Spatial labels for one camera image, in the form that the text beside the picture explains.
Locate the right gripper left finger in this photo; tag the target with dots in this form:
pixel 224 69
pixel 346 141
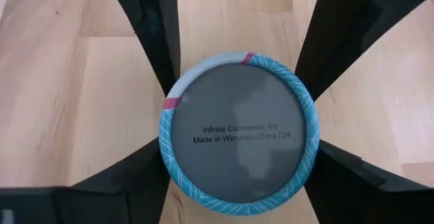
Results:
pixel 101 200

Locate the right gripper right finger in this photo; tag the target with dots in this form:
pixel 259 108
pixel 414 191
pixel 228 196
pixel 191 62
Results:
pixel 366 197

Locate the short teal patterned can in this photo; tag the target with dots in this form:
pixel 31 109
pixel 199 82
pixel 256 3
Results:
pixel 237 132

